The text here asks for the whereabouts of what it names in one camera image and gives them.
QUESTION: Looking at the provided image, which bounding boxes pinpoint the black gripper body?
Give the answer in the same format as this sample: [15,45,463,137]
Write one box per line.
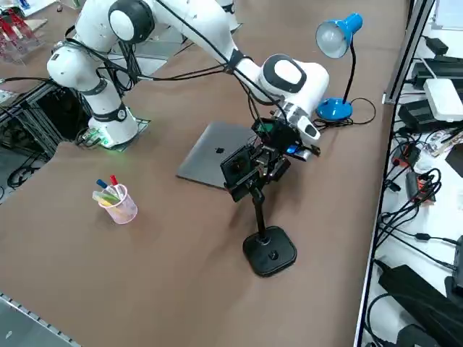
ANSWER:
[252,119,301,156]

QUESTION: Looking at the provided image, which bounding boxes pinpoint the black desktop phone stand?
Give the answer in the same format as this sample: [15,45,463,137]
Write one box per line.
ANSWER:
[226,169,298,278]

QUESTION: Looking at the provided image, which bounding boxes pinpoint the grey laptop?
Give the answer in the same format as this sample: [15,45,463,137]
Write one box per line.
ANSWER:
[176,121,260,190]

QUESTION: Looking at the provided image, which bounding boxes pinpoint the blue desk lamp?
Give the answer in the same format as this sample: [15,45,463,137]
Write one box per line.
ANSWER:
[315,13,364,121]

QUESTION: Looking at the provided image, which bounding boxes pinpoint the red and black hub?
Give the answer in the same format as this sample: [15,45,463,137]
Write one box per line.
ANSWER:
[392,142,421,168]

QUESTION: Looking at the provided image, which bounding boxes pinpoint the black power adapter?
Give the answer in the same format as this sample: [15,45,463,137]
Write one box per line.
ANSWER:
[378,265,463,328]
[397,100,436,132]

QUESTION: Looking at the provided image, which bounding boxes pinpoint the red and black device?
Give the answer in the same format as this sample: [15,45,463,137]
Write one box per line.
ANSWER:
[404,169,441,207]

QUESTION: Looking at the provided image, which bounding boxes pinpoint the pink transparent pen cup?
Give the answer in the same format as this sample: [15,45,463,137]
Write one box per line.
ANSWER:
[97,183,139,226]

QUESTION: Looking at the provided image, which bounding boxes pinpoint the grey metal plate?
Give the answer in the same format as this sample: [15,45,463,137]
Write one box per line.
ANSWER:
[108,38,189,75]

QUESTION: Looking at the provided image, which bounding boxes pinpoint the printed paper packet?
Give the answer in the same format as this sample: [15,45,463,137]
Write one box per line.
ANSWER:
[422,129,463,158]

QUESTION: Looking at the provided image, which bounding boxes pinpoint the pale green highlighter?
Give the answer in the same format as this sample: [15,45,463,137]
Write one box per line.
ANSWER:
[92,190,122,204]

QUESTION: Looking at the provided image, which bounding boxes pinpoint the white power box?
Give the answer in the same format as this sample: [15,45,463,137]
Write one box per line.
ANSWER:
[422,78,463,122]

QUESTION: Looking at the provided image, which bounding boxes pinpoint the black power strip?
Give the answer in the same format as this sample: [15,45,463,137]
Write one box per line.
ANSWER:
[412,54,463,91]

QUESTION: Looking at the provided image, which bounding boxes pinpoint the clear acrylic rack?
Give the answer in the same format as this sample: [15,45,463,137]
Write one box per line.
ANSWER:
[0,9,47,65]

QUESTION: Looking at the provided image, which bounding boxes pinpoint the black lamp power cable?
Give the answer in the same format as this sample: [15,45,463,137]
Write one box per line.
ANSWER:
[311,97,376,157]

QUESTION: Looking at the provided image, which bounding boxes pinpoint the grey aluminium post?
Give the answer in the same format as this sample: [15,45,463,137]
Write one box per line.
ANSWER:
[388,0,435,97]

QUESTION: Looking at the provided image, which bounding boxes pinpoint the black aluminium frame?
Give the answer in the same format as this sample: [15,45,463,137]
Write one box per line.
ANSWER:
[0,77,91,163]

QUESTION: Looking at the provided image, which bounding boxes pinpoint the aluminium table rail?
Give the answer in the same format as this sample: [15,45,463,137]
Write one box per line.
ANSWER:
[0,291,86,347]

